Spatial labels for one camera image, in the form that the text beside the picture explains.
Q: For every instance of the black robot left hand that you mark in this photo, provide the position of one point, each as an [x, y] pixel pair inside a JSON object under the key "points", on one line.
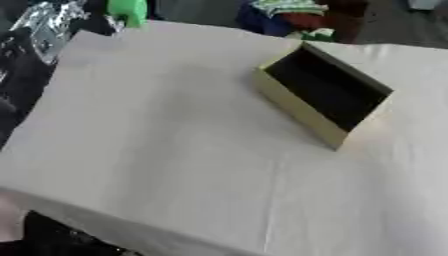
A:
{"points": [[98, 24]]}

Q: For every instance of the green and white toy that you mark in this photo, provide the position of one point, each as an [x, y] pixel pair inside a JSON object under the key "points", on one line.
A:
{"points": [[319, 34]]}

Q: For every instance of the dark red bag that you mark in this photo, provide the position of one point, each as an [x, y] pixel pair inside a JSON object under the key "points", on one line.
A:
{"points": [[341, 18]]}

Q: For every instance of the blue bag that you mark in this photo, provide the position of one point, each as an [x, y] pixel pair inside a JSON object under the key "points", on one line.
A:
{"points": [[256, 21]]}

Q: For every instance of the bright green toy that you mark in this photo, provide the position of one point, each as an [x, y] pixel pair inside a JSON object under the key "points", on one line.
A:
{"points": [[129, 10]]}

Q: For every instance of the tan cardboard box black inside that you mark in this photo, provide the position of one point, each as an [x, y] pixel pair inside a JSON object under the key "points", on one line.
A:
{"points": [[326, 86]]}

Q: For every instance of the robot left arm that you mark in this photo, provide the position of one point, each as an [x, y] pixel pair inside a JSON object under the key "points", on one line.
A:
{"points": [[44, 31]]}

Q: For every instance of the green white striped cloth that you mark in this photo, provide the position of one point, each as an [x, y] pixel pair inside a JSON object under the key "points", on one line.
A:
{"points": [[289, 6]]}

